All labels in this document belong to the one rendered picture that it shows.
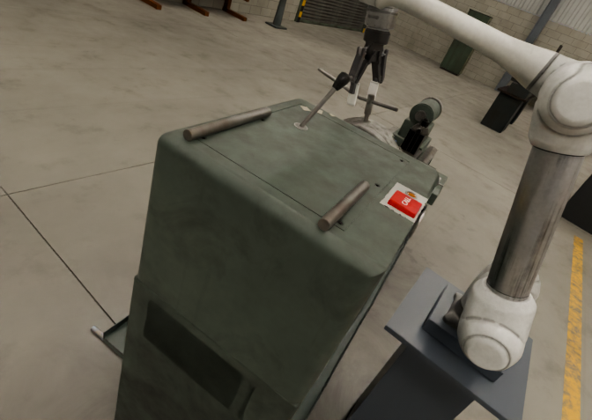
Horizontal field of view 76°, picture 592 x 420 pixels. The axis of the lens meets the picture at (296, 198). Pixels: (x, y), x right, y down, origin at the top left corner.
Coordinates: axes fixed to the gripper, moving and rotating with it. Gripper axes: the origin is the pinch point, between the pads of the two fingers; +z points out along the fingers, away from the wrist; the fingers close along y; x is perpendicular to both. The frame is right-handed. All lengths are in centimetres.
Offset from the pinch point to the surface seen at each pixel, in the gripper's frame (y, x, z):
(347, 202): 53, 37, 6
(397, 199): 39, 39, 8
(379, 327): -63, 8, 137
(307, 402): 39, 32, 81
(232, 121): 57, 7, 1
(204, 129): 65, 9, 1
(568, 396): -136, 104, 158
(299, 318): 63, 39, 26
